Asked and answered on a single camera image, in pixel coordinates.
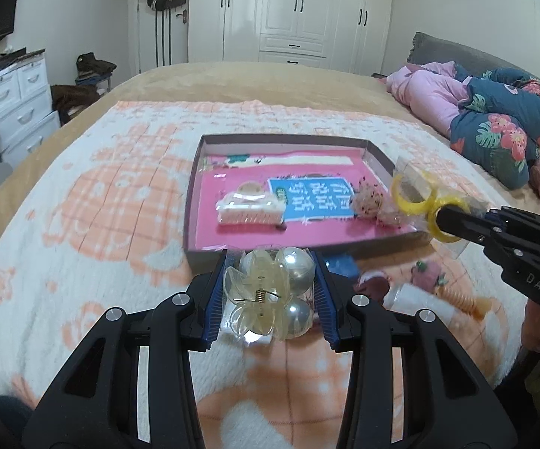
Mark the brown cardboard box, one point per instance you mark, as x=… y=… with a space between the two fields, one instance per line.
x=204 y=224

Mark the dark red hair claw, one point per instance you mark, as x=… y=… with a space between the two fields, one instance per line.
x=377 y=287

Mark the white door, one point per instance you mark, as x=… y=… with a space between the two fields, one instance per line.
x=176 y=42

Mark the cream hair claw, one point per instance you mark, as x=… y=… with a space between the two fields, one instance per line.
x=251 y=210

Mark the white wardrobe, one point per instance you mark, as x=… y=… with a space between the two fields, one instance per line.
x=293 y=9

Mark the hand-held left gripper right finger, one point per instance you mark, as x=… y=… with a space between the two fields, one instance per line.
x=326 y=304

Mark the pink strawberry hair clip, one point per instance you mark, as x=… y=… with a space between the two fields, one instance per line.
x=426 y=276

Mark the small blue packet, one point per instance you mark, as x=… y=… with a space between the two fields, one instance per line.
x=342 y=265

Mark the beige bedspread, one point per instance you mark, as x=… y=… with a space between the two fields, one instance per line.
x=251 y=82

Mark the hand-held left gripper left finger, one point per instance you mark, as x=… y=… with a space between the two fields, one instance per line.
x=213 y=304

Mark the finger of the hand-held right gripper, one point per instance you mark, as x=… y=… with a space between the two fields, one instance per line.
x=531 y=225
x=466 y=227

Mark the pile of small household goods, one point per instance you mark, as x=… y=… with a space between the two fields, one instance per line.
x=8 y=61

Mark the clear packet with white card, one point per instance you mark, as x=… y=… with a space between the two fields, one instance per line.
x=408 y=299

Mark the blue printed card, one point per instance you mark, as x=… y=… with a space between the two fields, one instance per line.
x=316 y=199

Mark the pink quilt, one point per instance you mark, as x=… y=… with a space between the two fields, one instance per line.
x=431 y=98

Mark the grey headboard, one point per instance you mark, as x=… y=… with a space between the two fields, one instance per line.
x=461 y=54

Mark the pearl flower hair claw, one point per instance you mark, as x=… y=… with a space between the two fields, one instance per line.
x=256 y=285

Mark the brown clothes pile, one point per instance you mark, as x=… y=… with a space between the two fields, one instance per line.
x=93 y=65

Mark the orange and white plush blanket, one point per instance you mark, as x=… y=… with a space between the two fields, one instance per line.
x=110 y=206

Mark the white plastic drawer cabinet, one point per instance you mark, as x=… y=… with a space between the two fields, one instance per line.
x=17 y=103

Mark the pink floral scrunchie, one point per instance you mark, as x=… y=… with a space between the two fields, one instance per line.
x=368 y=199

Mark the person's leg in dark trousers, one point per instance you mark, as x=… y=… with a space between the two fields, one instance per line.
x=5 y=416

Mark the yellow bangles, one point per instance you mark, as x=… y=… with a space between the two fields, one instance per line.
x=410 y=208

